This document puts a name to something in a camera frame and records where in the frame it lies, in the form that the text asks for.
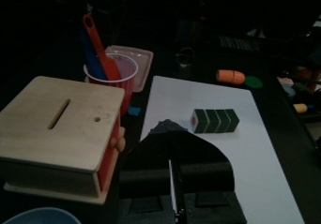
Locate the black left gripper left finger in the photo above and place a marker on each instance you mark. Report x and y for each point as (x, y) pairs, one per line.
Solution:
(144, 177)

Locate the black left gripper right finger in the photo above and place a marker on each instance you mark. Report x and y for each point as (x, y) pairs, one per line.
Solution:
(204, 177)

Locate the dark green toy sushi piece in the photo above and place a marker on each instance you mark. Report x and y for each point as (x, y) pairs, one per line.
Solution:
(222, 119)
(232, 119)
(211, 120)
(199, 121)

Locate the white cutting board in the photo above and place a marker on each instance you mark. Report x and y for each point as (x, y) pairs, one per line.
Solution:
(258, 159)

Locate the small blue block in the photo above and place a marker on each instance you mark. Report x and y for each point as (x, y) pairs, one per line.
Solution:
(133, 110)

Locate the wooden slot box red drawer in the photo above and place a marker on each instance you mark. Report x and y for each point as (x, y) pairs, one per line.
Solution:
(53, 131)

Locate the red plastic cup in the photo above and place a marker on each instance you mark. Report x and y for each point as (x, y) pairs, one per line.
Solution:
(124, 84)

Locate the yellow cylinder object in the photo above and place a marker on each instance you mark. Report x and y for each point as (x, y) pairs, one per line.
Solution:
(300, 108)

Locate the green toy carrot top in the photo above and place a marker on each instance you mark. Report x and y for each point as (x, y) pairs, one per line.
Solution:
(252, 82)

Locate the orange toy carrot piece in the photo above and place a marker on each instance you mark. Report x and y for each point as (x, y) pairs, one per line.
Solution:
(230, 77)

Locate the clear pink plastic container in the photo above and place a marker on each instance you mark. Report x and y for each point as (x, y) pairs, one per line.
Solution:
(139, 63)

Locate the blue toy utensil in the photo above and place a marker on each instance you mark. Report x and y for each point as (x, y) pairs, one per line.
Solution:
(92, 63)

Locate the small black round cup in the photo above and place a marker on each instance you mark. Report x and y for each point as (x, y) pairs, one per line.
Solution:
(184, 56)

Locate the black sheet with white text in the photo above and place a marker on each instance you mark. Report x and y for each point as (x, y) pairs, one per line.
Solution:
(236, 43)

